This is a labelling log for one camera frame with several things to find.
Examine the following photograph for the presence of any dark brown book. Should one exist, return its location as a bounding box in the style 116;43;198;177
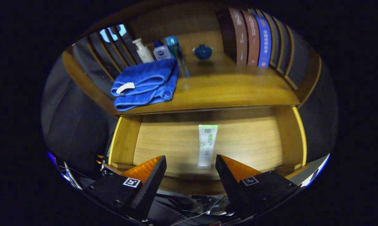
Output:
216;8;248;66

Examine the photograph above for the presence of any blue lidded teacup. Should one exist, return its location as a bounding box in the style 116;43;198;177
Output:
193;44;213;60

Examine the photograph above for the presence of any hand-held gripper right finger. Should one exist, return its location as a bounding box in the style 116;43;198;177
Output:
215;154;301;220

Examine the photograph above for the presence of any reddish brown book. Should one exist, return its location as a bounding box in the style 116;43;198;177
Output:
242;10;260;66

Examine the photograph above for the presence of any wooden drawer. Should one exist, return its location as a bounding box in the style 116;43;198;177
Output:
103;105;310;196

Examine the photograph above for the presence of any white bottle blue cap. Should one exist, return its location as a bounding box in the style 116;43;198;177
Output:
153;40;172;61

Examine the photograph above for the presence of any white tube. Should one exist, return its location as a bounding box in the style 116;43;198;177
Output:
197;124;218;170

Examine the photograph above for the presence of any black backdrop cloth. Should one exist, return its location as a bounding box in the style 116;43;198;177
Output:
41;25;338;179

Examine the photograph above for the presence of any wooden countertop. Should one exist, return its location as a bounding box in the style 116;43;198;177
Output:
114;31;301;115

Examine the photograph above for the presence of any white pump bottle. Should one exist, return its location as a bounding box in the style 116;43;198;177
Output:
132;38;154;63

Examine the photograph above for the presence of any blue book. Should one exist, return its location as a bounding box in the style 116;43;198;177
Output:
254;14;272;68

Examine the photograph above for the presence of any teal slim bottle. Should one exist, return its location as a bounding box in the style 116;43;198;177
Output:
164;35;190;78

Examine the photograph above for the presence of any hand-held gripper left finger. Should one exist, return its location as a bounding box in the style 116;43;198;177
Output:
82;155;167;221

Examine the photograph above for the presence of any blue folded towel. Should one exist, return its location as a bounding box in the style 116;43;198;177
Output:
110;58;179;112

